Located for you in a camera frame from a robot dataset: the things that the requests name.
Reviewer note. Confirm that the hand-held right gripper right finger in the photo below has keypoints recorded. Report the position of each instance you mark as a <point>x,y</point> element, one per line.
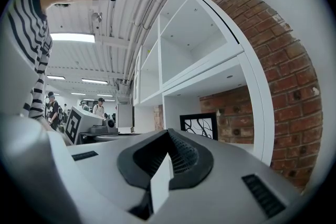
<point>191,162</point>

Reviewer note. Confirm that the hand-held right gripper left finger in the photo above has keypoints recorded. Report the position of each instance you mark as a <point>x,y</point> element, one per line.
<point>136,165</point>

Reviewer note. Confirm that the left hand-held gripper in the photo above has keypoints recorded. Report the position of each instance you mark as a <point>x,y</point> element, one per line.
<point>78,119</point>

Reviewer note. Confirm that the black picture frame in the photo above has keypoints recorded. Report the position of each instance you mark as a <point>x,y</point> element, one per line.
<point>198,126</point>

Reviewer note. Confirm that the white cube shelf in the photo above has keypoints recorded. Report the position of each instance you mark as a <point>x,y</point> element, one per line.
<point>181,60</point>

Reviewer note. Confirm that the long ceiling light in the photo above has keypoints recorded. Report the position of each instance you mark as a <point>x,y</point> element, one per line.
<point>105,95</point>
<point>55,77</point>
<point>78,93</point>
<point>94,81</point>

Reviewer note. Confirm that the white board panel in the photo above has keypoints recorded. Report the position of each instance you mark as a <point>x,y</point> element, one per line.
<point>124,115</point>

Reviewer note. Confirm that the large ceiling light panel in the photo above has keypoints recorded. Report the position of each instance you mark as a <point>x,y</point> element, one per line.
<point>72,37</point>

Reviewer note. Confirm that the white ceiling fitting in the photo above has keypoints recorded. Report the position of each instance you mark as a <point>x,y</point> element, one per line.
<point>96,16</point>

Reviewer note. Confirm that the bundle of white ceiling pipes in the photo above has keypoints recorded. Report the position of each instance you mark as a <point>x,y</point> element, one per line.
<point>147,8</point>

